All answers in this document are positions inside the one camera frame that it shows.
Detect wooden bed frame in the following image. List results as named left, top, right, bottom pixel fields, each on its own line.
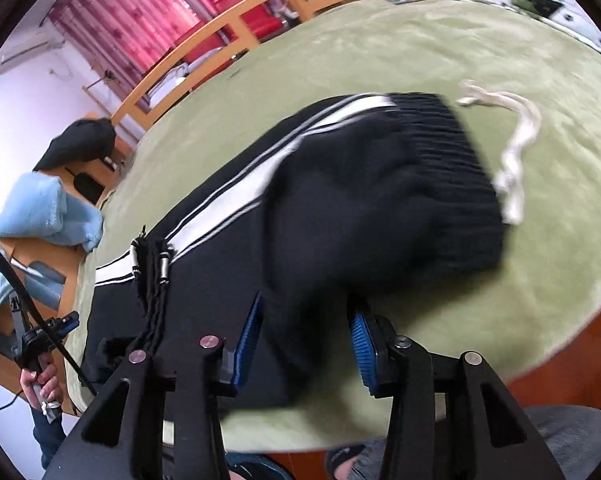
left=79, top=0, right=432, bottom=134

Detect left hand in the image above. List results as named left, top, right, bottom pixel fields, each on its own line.
left=20, top=353, right=64, bottom=411

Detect light blue fleece garment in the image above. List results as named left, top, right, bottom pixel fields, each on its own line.
left=0, top=171, right=104, bottom=346

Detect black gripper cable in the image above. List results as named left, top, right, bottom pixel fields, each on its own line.
left=0, top=231, right=98, bottom=413

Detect black pants with white stripes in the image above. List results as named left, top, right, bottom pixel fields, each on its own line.
left=81, top=92, right=506, bottom=410

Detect red patterned curtain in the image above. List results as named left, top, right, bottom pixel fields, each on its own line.
left=48, top=0, right=332, bottom=106

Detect green bed blanket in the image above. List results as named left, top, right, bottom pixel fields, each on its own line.
left=67, top=0, right=601, bottom=451

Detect black garment on chair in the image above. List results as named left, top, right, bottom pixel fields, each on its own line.
left=34, top=118, right=116, bottom=171

